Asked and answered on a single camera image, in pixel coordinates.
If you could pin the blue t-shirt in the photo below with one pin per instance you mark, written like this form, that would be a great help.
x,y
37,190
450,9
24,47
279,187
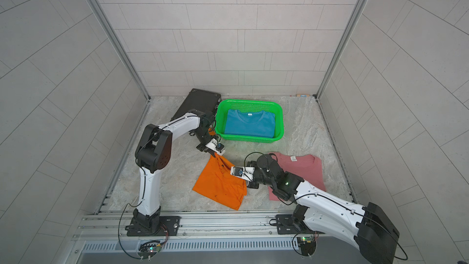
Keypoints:
x,y
257,124

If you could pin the aluminium mounting rail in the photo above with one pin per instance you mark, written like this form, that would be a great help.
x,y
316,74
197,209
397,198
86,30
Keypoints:
x,y
193,224

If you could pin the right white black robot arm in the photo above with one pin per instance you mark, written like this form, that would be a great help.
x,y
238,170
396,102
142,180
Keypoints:
x,y
366,228

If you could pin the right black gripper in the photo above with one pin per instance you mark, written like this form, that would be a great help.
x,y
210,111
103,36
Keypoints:
x,y
254,165

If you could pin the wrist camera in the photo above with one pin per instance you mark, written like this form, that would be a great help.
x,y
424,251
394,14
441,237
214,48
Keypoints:
x,y
214,147
245,173

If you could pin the green plastic basket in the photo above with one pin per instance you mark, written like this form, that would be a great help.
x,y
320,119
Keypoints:
x,y
249,106

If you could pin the pink folded t-shirt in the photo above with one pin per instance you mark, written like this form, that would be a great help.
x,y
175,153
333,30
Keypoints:
x,y
309,167

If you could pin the small orange object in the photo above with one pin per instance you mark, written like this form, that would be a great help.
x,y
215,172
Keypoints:
x,y
212,132

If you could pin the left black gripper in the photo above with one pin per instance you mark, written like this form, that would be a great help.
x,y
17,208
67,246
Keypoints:
x,y
201,148

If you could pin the right green circuit board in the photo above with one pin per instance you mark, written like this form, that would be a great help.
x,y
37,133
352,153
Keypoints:
x,y
306,246

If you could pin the orange t-shirt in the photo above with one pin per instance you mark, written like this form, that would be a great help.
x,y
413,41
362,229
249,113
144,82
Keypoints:
x,y
216,183

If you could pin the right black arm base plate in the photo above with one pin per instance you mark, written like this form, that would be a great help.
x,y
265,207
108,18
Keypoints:
x,y
288,225

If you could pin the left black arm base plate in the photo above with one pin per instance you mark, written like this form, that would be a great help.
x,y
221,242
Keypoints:
x,y
152,226

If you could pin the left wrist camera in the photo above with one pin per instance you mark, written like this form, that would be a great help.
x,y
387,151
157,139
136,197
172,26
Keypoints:
x,y
214,147

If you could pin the green circuit board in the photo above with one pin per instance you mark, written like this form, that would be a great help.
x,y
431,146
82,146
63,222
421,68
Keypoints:
x,y
149,249
306,246

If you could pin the left green circuit board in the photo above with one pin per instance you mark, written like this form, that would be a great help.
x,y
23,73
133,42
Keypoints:
x,y
149,249

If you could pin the black hard case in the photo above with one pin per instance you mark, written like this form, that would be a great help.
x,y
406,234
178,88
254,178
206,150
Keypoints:
x,y
201,100

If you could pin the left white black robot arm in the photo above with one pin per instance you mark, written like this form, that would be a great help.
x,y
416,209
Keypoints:
x,y
153,154

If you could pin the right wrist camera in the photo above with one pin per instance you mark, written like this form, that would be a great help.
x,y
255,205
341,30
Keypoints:
x,y
245,173

